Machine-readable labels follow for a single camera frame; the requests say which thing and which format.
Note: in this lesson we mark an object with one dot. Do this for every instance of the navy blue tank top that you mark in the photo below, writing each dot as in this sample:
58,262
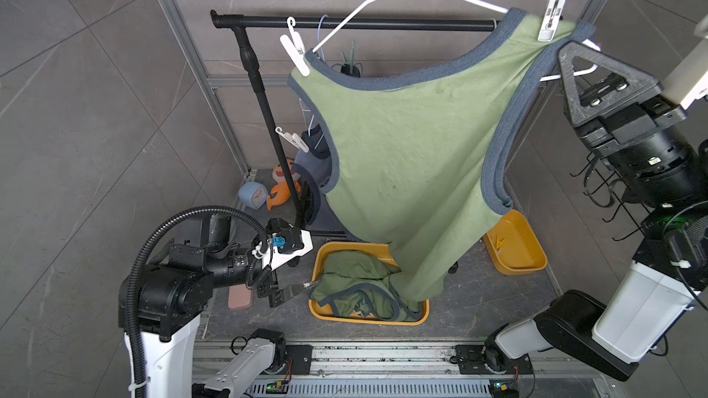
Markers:
315,168

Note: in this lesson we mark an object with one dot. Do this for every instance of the large yellow tray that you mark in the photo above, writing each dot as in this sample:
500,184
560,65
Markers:
380,251

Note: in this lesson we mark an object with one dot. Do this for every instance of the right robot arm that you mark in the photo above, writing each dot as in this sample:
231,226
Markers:
666,278

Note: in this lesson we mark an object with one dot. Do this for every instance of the green clothespin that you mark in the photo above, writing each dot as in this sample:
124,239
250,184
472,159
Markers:
349,66

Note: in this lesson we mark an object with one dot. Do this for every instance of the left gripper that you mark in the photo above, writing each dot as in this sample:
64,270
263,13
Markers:
276,293

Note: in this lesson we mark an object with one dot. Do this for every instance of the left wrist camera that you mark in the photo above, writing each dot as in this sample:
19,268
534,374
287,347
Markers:
286,242

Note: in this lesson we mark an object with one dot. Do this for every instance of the metal base rail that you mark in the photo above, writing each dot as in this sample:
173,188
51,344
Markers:
435,368

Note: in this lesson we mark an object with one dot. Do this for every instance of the light blue wire hanger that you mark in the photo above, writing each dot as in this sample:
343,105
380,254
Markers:
323,58

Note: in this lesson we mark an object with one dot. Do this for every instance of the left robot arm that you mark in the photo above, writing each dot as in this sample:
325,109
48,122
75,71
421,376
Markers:
171,283

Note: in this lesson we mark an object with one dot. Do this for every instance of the white clothespin on rack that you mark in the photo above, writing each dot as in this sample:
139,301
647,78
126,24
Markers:
293,138

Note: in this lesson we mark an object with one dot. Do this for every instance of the yellow clothespin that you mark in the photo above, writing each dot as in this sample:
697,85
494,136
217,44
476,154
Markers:
499,242

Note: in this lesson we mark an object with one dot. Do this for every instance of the black wall hook rack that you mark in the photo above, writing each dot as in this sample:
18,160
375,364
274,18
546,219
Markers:
607,190

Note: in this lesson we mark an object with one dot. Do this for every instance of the orange toy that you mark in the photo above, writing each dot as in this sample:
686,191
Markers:
280,192

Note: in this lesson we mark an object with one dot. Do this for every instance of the pink rectangular block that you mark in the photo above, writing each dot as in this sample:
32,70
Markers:
240,298

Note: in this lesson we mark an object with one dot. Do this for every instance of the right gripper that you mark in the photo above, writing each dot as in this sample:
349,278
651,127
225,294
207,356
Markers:
614,121

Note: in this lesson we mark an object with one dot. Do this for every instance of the green tank top printed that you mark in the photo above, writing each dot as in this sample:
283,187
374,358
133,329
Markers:
355,283

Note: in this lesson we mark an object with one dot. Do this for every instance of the small yellow bin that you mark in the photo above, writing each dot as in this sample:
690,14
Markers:
522,253

